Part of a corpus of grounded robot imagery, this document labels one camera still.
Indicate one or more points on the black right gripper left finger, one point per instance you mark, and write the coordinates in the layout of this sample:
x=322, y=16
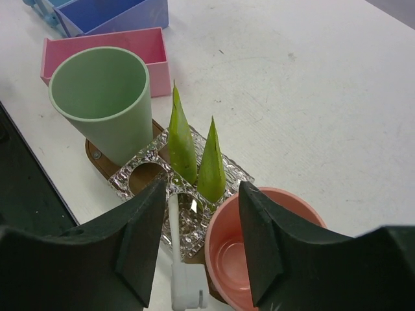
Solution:
x=107, y=263

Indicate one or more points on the teal plastic bin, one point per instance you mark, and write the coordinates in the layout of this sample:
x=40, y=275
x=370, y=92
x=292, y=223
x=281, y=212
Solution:
x=45, y=9

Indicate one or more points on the pink plastic bin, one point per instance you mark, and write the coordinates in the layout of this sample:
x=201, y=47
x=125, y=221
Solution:
x=148, y=44

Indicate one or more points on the green plastic cup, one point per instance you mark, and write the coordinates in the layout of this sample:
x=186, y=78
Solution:
x=104, y=92

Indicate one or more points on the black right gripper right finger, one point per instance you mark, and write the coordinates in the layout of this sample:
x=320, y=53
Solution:
x=294, y=264

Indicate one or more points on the clear crystal toothbrush holder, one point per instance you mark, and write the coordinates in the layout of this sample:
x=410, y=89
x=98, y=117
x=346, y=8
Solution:
x=152, y=165

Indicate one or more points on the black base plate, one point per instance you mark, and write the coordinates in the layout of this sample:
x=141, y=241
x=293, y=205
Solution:
x=29, y=199

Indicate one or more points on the blue plastic bin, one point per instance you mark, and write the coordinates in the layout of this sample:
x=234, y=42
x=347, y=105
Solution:
x=84, y=18

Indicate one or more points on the green toothpaste tube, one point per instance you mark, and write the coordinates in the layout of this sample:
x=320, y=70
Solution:
x=180, y=142
x=211, y=176

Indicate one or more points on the oval wooden tray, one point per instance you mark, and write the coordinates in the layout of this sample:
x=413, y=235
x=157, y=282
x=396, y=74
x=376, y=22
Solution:
x=100, y=158

